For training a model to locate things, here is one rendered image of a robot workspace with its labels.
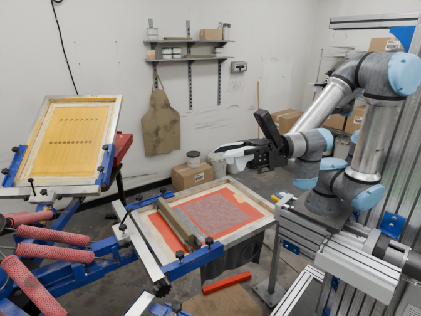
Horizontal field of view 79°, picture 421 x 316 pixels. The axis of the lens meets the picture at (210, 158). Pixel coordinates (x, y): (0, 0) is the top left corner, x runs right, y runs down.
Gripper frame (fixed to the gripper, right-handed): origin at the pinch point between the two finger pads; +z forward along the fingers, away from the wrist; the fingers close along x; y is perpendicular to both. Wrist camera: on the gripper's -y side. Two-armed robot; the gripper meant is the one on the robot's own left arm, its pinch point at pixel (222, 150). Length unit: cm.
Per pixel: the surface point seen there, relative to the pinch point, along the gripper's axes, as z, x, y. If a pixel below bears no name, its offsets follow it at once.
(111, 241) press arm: 35, 61, 55
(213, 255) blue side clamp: -10, 40, 66
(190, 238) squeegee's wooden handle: -1, 48, 57
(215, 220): -23, 67, 64
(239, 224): -34, 58, 65
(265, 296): -69, 82, 158
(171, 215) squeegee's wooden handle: 3, 66, 53
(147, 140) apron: -15, 271, 53
